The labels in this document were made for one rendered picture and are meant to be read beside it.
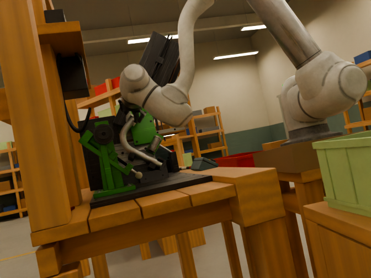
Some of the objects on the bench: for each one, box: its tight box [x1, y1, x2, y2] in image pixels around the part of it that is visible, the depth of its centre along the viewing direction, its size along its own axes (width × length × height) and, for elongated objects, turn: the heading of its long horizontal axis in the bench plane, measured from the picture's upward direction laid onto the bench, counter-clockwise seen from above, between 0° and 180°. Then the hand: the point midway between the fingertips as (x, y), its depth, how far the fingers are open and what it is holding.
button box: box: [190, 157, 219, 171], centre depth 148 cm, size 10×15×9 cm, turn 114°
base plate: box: [89, 172, 213, 209], centre depth 159 cm, size 42×110×2 cm, turn 114°
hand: (131, 118), depth 146 cm, fingers closed on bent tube, 3 cm apart
